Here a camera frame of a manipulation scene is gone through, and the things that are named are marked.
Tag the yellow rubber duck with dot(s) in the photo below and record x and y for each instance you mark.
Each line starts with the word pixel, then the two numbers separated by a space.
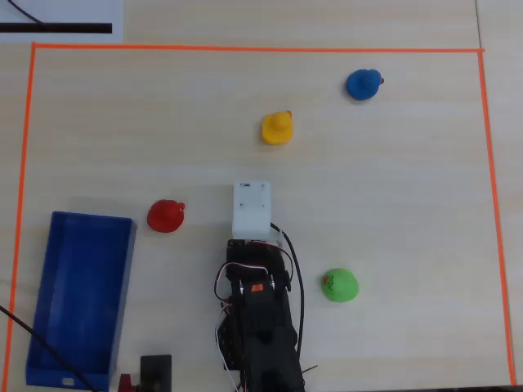
pixel 275 131

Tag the black strip on paper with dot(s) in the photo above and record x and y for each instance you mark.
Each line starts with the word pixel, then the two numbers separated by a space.
pixel 61 28

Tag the blue rubber duck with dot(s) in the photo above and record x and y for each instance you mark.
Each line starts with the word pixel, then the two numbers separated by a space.
pixel 361 85

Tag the blue plastic box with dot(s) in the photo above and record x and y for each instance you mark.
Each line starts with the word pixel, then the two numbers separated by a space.
pixel 81 294

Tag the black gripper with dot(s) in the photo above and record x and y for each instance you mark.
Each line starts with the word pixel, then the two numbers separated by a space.
pixel 252 255

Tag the white paper sheet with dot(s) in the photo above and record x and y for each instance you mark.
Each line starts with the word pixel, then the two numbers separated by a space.
pixel 81 12

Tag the green rubber duck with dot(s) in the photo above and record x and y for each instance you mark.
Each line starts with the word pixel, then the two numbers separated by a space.
pixel 341 288

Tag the black table clamp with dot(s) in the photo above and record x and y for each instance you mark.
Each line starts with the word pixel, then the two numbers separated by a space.
pixel 156 373

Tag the long orange tape strip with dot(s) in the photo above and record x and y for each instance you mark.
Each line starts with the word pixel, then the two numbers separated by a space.
pixel 253 49

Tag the red rubber duck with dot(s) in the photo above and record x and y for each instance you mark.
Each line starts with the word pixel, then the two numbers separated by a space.
pixel 164 217

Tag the white camera housing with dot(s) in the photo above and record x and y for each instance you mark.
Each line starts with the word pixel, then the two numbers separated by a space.
pixel 251 208

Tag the black zip tie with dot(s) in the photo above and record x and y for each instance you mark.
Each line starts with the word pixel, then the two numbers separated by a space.
pixel 309 369

